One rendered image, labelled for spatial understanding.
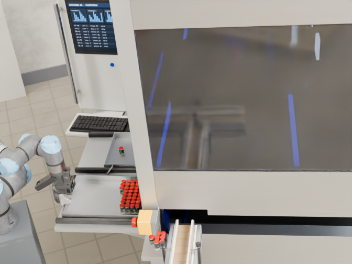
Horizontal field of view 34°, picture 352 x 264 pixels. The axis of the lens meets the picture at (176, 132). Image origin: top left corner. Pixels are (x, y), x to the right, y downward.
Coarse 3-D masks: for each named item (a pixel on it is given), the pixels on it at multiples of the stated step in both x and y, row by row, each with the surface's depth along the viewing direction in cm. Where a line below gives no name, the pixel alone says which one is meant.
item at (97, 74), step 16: (64, 0) 297; (80, 0) 295; (96, 0) 293; (64, 16) 303; (80, 16) 300; (96, 16) 298; (64, 32) 309; (80, 32) 306; (96, 32) 304; (112, 32) 302; (80, 48) 312; (96, 48) 310; (112, 48) 307; (80, 64) 319; (96, 64) 316; (112, 64) 313; (80, 80) 325; (96, 80) 322; (112, 80) 320; (80, 96) 332; (96, 96) 329; (112, 96) 327
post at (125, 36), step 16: (112, 0) 182; (128, 0) 181; (112, 16) 185; (128, 16) 185; (128, 32) 188; (128, 48) 191; (128, 64) 195; (128, 80) 199; (128, 96) 203; (128, 112) 206; (144, 112) 206; (144, 128) 210; (144, 144) 214; (144, 160) 219; (144, 176) 223; (144, 192) 228; (144, 208) 233; (160, 224) 238
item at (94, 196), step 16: (80, 176) 270; (96, 176) 269; (112, 176) 268; (128, 176) 267; (80, 192) 265; (96, 192) 264; (112, 192) 264; (64, 208) 253; (80, 208) 257; (96, 208) 256; (112, 208) 255
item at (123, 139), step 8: (120, 136) 297; (128, 136) 297; (112, 144) 291; (120, 144) 293; (128, 144) 292; (112, 152) 288; (128, 152) 287; (112, 160) 283; (120, 160) 282; (128, 160) 282
